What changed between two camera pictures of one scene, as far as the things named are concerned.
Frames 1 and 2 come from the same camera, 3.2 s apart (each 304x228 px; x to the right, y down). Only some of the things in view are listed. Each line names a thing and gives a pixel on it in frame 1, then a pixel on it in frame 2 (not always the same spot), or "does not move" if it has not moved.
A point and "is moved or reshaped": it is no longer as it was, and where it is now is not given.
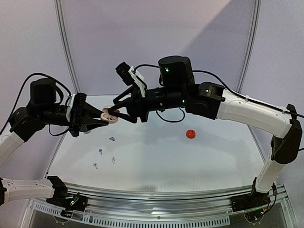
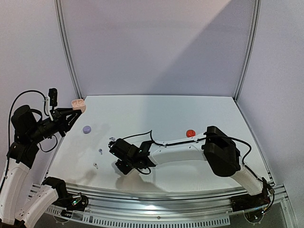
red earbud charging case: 190,134 does not move
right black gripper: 139,107 → 121,166
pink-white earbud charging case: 106,116 is moved or reshaped
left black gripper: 87,126 → 60,118
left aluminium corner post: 65,35 does not move
